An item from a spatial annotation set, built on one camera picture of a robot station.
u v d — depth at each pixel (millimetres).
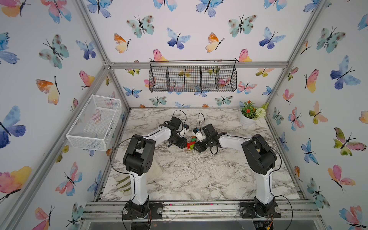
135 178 553
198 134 894
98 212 753
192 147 953
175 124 794
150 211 728
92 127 845
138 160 527
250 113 986
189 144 959
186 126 904
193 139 986
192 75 982
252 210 726
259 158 533
